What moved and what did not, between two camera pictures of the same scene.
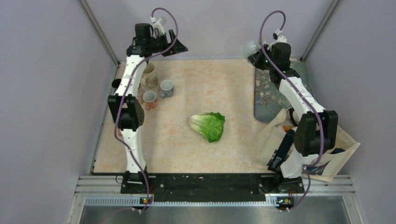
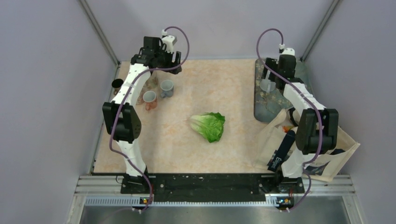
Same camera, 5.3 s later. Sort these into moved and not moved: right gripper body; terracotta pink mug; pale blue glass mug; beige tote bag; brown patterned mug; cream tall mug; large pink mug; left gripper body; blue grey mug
Moved: pale blue glass mug; right gripper body; left gripper body
Not moved: beige tote bag; terracotta pink mug; cream tall mug; brown patterned mug; large pink mug; blue grey mug
